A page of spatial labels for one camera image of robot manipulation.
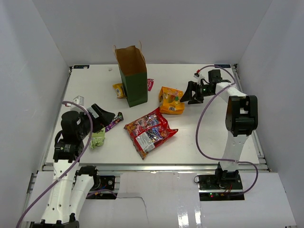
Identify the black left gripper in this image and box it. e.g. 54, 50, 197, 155
77, 103, 115, 139

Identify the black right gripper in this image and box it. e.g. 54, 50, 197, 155
180, 81, 215, 105

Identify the orange snack pack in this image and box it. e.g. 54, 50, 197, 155
159, 86, 185, 115

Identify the small yellow snack packet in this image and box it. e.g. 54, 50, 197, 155
112, 83, 126, 99

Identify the large red candy bag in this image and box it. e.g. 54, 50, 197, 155
124, 108, 178, 160

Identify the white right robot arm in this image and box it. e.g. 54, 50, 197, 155
181, 68, 258, 190

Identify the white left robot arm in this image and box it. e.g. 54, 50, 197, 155
30, 104, 115, 228

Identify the brown and green paper bag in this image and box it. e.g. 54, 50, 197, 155
113, 42, 148, 107

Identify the purple chocolate bar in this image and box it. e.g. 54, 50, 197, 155
105, 112, 124, 132

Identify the green snack packet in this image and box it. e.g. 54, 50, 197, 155
89, 127, 105, 150

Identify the blue label right corner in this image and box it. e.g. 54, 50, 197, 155
214, 64, 231, 68

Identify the blue label corner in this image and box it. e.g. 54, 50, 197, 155
73, 65, 90, 69
214, 64, 231, 68

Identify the small pink snack packet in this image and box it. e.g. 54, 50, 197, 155
147, 78, 154, 91

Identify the blue label left corner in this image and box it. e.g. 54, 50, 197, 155
73, 65, 90, 69

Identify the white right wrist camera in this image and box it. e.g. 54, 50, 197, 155
194, 70, 205, 85

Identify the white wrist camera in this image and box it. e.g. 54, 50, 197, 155
62, 95, 85, 107
194, 70, 205, 85

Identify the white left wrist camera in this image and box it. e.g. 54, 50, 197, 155
62, 95, 85, 107

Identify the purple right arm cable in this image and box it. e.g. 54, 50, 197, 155
196, 64, 259, 199

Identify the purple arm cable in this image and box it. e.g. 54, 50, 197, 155
196, 64, 259, 199
15, 101, 94, 228

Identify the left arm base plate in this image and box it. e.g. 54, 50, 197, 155
90, 175, 115, 191

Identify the aluminium front rail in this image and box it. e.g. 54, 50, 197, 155
42, 163, 268, 171

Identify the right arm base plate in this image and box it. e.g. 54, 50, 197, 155
193, 174, 245, 201

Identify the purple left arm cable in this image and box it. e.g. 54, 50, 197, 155
15, 101, 94, 228

